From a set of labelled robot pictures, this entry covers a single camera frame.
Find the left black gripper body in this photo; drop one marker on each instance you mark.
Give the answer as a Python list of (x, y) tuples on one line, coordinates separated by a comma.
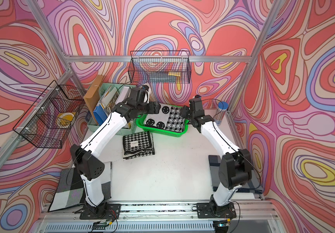
[(143, 108)]

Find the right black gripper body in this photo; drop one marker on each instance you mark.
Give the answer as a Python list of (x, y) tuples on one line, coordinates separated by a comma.
[(192, 115)]

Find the smiley houndstooth scarf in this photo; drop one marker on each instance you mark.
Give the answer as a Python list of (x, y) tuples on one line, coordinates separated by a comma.
[(167, 119)]

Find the grey black checked scarf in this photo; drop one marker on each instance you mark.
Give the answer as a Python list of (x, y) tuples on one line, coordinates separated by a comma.
[(74, 189)]

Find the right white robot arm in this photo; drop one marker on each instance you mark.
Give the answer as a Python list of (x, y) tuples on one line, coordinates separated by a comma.
[(235, 168)]

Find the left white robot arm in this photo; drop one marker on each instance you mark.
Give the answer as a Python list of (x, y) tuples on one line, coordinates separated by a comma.
[(94, 172)]

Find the green plastic basket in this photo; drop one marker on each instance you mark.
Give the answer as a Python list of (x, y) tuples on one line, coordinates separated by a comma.
[(139, 123)]

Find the yellow item in back basket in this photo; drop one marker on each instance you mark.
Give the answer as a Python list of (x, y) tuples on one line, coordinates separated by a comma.
[(174, 73)]

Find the small houndstooth folded scarf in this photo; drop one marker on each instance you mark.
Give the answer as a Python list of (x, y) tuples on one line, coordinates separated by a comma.
[(138, 145)]

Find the navy grey plaid scarf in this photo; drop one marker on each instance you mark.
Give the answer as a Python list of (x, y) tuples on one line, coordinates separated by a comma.
[(214, 164)]

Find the white book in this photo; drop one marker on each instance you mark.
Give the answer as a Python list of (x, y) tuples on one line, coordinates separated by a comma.
[(124, 94)]

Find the mint green file crate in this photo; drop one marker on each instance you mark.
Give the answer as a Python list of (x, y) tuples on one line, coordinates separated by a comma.
[(92, 124)]

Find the clear bottle blue cap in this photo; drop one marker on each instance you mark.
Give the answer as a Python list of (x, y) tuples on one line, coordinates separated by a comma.
[(220, 112)]

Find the blue folder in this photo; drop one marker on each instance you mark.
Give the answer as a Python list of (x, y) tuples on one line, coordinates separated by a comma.
[(100, 114)]

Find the brown cardboard folder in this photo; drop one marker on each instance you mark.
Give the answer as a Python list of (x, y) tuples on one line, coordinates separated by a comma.
[(92, 96)]

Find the yellow round item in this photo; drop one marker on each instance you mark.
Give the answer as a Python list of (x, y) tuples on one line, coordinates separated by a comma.
[(64, 120)]

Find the green circuit board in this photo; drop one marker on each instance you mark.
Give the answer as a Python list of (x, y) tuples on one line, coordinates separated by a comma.
[(100, 225)]

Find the black wire basket back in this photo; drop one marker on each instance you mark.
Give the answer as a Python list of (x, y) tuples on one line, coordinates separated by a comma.
[(152, 66)]

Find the black wire basket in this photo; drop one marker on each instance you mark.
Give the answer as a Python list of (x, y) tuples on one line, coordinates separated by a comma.
[(152, 66), (38, 125)]

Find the aluminium frame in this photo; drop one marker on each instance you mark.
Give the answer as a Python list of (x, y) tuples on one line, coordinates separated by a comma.
[(14, 140)]

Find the black wire basket left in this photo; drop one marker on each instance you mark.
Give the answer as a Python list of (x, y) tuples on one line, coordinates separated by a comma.
[(38, 125)]

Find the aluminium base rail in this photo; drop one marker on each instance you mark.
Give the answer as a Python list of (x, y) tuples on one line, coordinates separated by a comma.
[(251, 216)]

